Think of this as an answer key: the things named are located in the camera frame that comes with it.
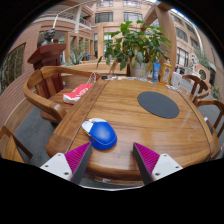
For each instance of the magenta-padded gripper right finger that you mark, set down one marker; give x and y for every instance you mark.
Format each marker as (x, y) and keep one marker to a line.
(163, 165)

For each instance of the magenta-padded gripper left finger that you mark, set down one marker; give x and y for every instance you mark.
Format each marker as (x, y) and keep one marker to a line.
(60, 165)

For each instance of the blue and white computer mouse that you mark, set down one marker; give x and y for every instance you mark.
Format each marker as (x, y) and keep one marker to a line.
(101, 135)

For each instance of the dark grey round mouse pad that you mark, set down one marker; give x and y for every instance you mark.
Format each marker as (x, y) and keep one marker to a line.
(158, 105)

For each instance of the wooden armchair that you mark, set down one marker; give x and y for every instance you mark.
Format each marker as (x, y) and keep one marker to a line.
(115, 66)
(10, 146)
(36, 95)
(200, 81)
(213, 103)

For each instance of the black notebook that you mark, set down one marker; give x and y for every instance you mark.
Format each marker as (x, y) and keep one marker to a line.
(209, 126)

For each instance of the red and white bag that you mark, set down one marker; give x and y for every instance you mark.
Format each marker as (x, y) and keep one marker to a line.
(77, 93)

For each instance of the white pump bottle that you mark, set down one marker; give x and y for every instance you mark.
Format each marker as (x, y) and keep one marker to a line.
(176, 80)

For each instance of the yellow dish soap bottle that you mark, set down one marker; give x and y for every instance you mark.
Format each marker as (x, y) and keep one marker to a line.
(166, 72)

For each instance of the blue squeeze tube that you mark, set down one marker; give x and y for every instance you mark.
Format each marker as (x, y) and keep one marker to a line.
(156, 71)

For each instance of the long wooden planter box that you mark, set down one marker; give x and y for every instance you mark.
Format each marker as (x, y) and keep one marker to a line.
(90, 68)

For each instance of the white abstract sculpture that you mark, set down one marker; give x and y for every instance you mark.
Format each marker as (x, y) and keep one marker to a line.
(194, 61)

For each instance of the spiky green aloe plant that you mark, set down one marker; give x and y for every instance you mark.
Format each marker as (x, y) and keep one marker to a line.
(77, 56)

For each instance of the dark red wooden lectern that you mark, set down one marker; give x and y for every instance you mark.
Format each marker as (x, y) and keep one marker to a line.
(48, 55)

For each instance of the green plant in white pot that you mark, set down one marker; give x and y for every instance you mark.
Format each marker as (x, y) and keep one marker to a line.
(136, 45)

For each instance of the dark bust statue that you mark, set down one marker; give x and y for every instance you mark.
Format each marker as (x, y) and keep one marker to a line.
(49, 36)

